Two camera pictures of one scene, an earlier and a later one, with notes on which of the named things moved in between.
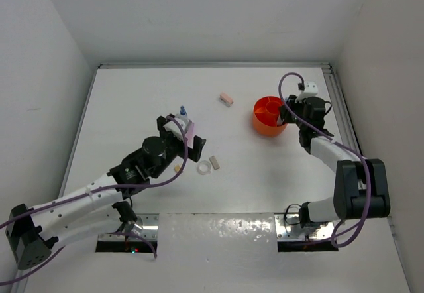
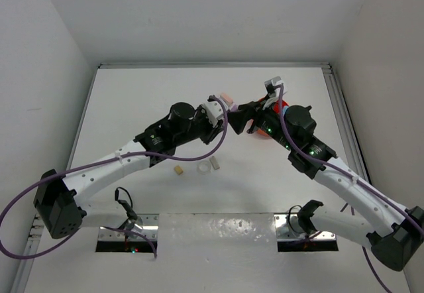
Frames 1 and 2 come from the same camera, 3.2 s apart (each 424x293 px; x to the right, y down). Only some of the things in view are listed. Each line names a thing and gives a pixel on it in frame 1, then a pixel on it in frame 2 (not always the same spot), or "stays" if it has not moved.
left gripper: (163, 134) -> (211, 130)
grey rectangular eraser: (214, 163) stays
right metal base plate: (289, 227) stays
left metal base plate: (148, 223) stays
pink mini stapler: (226, 99) stays
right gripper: (291, 103) -> (238, 119)
